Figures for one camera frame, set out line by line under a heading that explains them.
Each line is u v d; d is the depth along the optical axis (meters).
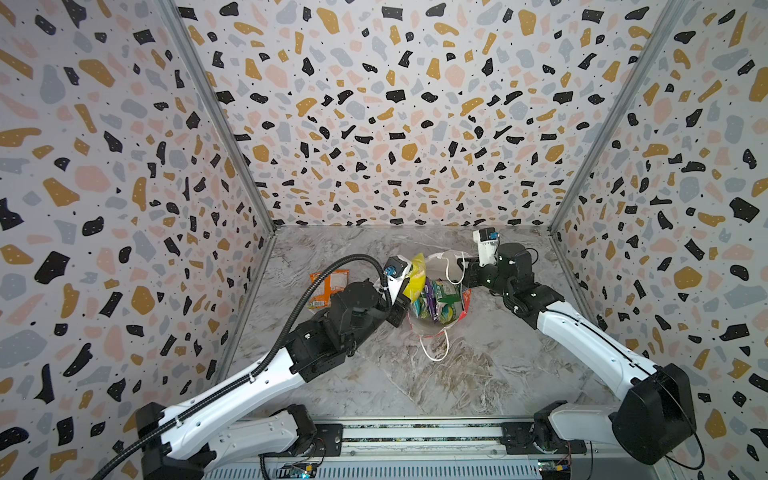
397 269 0.53
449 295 0.90
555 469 0.72
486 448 0.73
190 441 0.38
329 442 0.73
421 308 0.87
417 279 0.66
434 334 0.72
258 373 0.43
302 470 0.70
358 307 0.45
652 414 0.40
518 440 0.73
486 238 0.70
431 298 0.87
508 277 0.61
